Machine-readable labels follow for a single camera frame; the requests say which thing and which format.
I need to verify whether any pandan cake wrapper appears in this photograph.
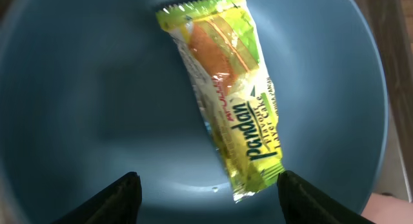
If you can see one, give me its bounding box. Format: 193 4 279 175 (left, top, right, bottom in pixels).
156 0 284 201

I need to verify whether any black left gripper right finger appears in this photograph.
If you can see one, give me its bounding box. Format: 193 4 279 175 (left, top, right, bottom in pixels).
277 170 373 224

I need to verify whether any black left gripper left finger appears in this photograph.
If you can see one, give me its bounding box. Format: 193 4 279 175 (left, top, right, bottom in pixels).
52 172 142 224

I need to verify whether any dark blue plate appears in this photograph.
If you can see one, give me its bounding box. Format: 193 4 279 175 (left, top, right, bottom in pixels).
1 0 388 223

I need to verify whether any brown serving tray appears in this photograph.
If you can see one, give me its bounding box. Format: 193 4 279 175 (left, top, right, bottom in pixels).
355 0 412 202

